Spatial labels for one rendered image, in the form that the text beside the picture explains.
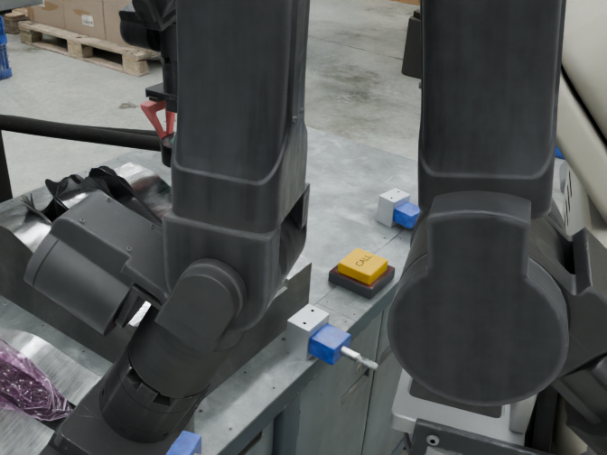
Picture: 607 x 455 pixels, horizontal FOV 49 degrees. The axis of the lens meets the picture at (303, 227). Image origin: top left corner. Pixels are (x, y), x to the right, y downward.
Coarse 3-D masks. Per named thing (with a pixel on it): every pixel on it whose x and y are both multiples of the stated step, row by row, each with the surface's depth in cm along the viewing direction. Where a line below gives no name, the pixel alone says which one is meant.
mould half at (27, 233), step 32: (160, 192) 107; (0, 224) 92; (32, 224) 93; (0, 256) 95; (0, 288) 99; (32, 288) 94; (288, 288) 94; (64, 320) 92; (96, 352) 90; (256, 352) 92
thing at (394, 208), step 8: (392, 192) 126; (400, 192) 126; (384, 200) 124; (392, 200) 123; (400, 200) 124; (408, 200) 126; (384, 208) 125; (392, 208) 123; (400, 208) 124; (408, 208) 124; (416, 208) 124; (384, 216) 125; (392, 216) 124; (400, 216) 123; (408, 216) 122; (416, 216) 122; (384, 224) 126; (392, 224) 125; (400, 224) 124; (408, 224) 122
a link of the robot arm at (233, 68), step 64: (192, 0) 29; (256, 0) 28; (192, 64) 30; (256, 64) 29; (192, 128) 31; (256, 128) 30; (192, 192) 32; (256, 192) 31; (192, 256) 34; (256, 256) 33; (256, 320) 34
